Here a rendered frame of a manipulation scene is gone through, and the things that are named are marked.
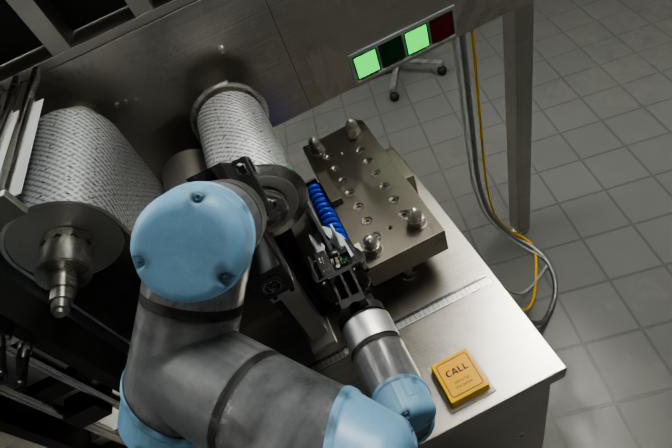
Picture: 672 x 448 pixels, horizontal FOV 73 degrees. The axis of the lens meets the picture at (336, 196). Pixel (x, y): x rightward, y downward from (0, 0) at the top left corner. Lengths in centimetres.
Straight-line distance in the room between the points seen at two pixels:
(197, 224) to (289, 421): 13
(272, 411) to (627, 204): 205
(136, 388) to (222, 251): 12
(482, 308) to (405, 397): 35
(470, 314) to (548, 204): 135
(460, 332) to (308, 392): 62
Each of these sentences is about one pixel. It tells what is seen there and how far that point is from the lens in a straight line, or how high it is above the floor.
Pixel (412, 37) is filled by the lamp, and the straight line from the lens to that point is 103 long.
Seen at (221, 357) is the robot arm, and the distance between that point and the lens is 32.
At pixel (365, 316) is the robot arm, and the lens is 65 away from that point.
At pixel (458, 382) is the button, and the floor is 92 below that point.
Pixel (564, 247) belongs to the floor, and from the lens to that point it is 207.
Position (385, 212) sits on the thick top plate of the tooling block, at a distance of 89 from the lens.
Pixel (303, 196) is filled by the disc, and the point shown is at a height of 123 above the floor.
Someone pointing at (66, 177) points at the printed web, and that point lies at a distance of 71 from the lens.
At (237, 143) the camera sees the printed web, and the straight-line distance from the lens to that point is 71.
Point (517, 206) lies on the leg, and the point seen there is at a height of 20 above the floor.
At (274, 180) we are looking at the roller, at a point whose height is 129.
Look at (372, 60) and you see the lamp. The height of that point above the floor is 119.
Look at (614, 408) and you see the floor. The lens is 182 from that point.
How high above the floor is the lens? 171
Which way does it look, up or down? 45 degrees down
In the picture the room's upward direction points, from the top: 24 degrees counter-clockwise
